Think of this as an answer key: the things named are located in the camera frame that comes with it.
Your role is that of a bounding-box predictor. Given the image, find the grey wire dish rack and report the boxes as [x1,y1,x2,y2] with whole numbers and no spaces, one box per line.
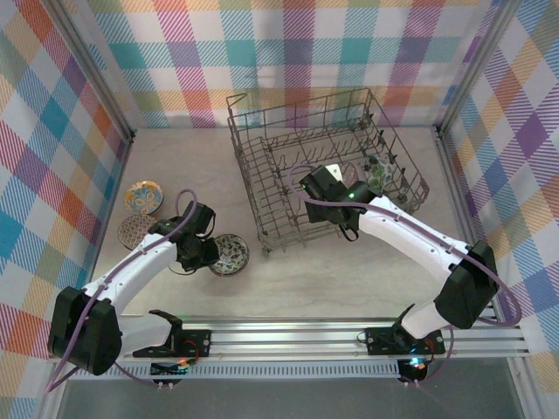
[226,86,431,259]

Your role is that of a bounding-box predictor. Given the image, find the left controller board with LEDs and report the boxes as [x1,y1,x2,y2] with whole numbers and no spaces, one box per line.
[149,357,190,380]

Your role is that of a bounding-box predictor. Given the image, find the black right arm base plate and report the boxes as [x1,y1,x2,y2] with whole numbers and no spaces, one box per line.
[364,326,446,357]

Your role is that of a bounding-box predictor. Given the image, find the dark bowl with leaf print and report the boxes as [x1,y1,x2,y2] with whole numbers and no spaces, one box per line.
[207,233,252,278]

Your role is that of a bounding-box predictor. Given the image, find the white slotted cable duct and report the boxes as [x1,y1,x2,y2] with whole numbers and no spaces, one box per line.
[69,364,403,381]

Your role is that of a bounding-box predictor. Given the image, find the aluminium frame post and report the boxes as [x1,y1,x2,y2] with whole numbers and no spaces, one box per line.
[41,0,136,143]
[434,0,525,136]

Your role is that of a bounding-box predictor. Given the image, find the purple geometric pattern bowl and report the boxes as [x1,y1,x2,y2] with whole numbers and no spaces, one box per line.
[117,214,161,251]

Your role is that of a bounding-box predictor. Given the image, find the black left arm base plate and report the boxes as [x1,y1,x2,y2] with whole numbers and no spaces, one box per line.
[132,329,214,360]

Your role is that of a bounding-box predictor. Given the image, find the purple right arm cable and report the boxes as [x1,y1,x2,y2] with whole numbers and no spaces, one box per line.
[287,163,524,388]

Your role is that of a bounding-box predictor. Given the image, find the right controller board with LEDs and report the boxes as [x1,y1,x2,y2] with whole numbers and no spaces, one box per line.
[397,356,431,384]

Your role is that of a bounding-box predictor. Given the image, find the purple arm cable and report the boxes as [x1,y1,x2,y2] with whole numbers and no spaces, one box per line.
[287,163,524,388]
[43,189,200,394]

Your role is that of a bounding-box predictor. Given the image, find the aluminium mounting rail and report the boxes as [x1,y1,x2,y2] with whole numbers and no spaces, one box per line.
[45,316,529,363]

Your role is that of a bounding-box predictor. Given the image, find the orange blue flower bowl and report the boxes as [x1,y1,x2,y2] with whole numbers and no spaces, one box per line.
[123,180,166,217]

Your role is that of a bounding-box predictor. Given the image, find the green leaf pattern bowl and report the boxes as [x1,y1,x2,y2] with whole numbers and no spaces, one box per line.
[364,155,394,194]

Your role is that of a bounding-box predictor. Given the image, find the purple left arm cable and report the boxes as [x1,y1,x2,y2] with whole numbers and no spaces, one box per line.
[43,189,200,394]

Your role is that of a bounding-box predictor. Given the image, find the controller board with leds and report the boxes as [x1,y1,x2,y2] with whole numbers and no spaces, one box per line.
[149,357,190,380]
[397,356,431,384]

